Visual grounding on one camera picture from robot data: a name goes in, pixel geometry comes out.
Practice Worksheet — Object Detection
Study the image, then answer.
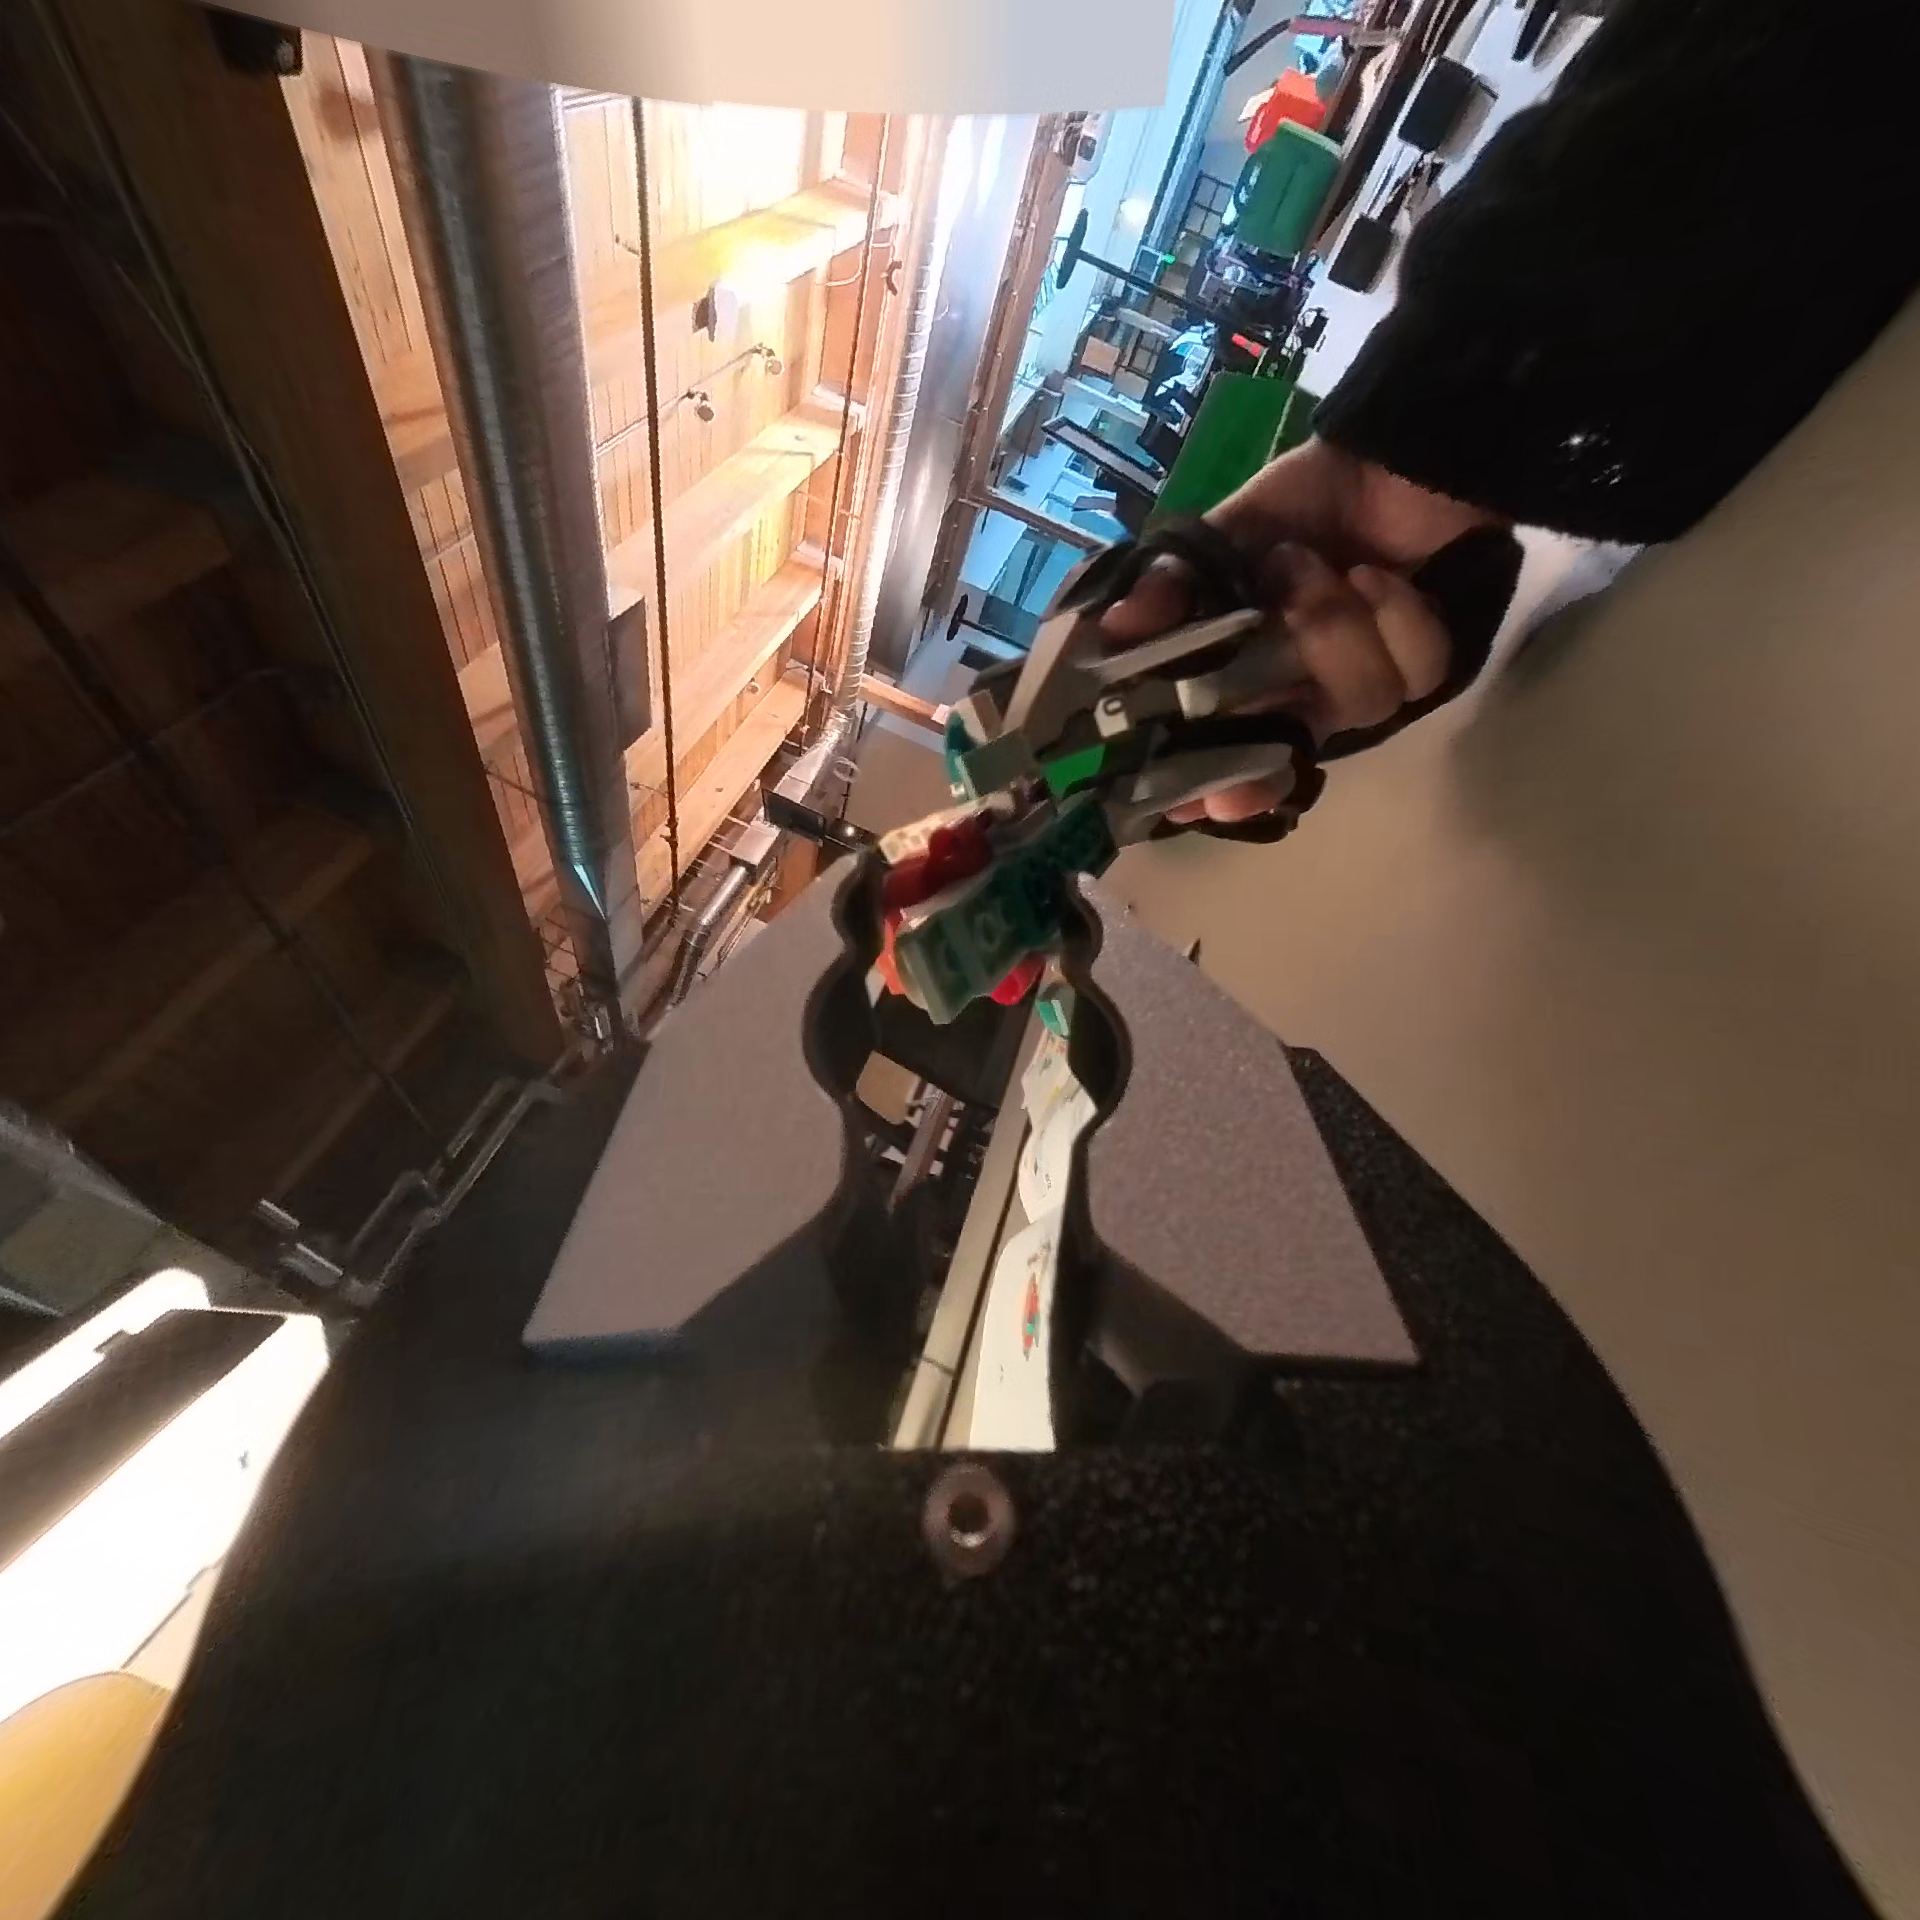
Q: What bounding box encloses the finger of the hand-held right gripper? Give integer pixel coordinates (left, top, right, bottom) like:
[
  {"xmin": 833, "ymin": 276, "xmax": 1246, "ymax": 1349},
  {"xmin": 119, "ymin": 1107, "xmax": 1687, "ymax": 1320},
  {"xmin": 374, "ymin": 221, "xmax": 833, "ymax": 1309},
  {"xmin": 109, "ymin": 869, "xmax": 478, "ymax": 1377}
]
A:
[
  {"xmin": 966, "ymin": 606, "xmax": 1120, "ymax": 748},
  {"xmin": 1109, "ymin": 742, "xmax": 1299, "ymax": 842}
]

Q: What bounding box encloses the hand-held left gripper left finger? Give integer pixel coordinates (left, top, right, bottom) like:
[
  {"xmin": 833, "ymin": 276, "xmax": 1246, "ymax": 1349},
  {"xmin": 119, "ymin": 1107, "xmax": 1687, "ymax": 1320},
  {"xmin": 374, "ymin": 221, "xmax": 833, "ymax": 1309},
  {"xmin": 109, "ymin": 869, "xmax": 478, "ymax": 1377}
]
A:
[{"xmin": 520, "ymin": 865, "xmax": 908, "ymax": 1446}]

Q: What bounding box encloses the person's right hand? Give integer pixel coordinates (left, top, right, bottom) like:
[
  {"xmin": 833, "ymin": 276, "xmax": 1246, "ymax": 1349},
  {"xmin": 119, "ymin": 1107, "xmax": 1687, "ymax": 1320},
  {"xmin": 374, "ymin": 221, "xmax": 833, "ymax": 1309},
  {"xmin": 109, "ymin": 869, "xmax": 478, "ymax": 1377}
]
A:
[{"xmin": 1118, "ymin": 443, "xmax": 1501, "ymax": 835}]

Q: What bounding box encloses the metal ventilation duct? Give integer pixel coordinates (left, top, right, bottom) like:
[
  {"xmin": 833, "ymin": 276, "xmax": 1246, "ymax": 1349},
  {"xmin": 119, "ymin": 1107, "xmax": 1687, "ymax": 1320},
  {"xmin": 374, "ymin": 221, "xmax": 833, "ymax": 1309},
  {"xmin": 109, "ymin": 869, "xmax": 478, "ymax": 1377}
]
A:
[{"xmin": 394, "ymin": 62, "xmax": 650, "ymax": 1020}]

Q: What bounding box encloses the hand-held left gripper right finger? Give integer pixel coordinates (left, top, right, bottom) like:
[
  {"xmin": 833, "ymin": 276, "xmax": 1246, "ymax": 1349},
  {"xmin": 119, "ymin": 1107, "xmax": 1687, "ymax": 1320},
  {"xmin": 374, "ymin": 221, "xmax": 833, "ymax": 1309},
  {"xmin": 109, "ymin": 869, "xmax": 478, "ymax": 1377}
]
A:
[{"xmin": 1050, "ymin": 908, "xmax": 1423, "ymax": 1446}]

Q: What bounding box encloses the green plastic crate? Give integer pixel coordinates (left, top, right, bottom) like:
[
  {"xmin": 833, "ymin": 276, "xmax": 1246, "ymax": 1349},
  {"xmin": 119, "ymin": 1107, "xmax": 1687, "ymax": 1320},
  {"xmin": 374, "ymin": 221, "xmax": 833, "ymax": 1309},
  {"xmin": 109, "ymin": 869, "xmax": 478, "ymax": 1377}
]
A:
[
  {"xmin": 1231, "ymin": 119, "xmax": 1354, "ymax": 256},
  {"xmin": 1145, "ymin": 367, "xmax": 1324, "ymax": 527}
]

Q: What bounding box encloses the open instruction booklet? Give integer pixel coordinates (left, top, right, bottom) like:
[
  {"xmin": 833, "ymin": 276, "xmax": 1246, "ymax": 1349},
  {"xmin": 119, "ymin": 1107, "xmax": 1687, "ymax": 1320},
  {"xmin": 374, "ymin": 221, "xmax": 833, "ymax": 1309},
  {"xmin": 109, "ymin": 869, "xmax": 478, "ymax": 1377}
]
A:
[{"xmin": 961, "ymin": 1200, "xmax": 1081, "ymax": 1449}]

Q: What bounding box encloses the multicolour lego model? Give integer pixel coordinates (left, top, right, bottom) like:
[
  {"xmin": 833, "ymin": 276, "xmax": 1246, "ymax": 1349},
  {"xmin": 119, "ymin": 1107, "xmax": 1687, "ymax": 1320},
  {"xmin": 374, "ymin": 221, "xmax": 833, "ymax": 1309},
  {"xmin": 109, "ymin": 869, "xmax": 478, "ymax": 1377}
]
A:
[{"xmin": 877, "ymin": 734, "xmax": 1118, "ymax": 1029}]

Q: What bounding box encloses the person's right forearm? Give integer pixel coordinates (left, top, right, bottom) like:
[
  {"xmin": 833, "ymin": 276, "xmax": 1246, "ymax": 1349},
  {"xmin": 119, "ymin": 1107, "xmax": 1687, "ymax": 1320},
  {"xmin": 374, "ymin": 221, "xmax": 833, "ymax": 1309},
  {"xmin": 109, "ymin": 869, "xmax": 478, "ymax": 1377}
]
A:
[{"xmin": 1309, "ymin": 0, "xmax": 1920, "ymax": 548}]

